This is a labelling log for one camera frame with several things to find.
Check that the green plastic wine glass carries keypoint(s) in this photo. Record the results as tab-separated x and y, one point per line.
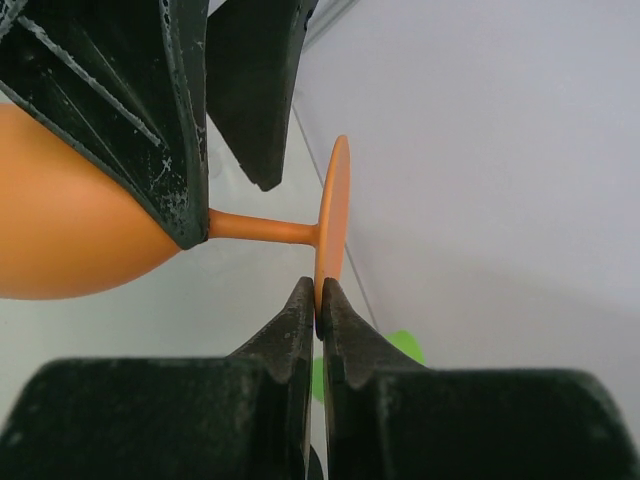
403	340

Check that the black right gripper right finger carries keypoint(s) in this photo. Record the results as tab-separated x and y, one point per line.
389	417

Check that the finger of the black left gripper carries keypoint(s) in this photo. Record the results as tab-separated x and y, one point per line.
122	83
252	51

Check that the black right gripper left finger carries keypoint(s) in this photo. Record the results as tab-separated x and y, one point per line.
242	416

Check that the orange plastic wine glass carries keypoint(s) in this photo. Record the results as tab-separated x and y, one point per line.
69	230

